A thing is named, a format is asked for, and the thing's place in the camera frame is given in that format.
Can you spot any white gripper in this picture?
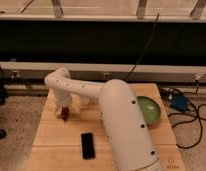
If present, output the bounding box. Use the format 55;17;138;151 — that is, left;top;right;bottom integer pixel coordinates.
55;95;73;117

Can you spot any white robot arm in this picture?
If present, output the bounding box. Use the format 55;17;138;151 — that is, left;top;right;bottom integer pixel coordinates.
44;68;163;171

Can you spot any clear plastic cup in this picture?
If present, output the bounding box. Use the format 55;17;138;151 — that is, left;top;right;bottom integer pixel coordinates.
80;96;91;105

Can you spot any black smartphone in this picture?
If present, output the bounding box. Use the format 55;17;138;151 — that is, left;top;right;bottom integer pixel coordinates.
81;133;95;159

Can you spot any green bowl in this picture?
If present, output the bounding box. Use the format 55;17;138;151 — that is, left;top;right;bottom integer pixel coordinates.
137;96;161;125

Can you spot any blue power adapter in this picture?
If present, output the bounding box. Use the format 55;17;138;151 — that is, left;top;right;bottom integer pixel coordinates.
171;94;188;111

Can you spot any black hanging cable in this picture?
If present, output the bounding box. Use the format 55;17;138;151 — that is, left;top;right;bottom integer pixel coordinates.
123;12;161;82

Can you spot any black cable on floor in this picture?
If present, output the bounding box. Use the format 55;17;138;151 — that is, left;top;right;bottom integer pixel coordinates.
159;87;206;150

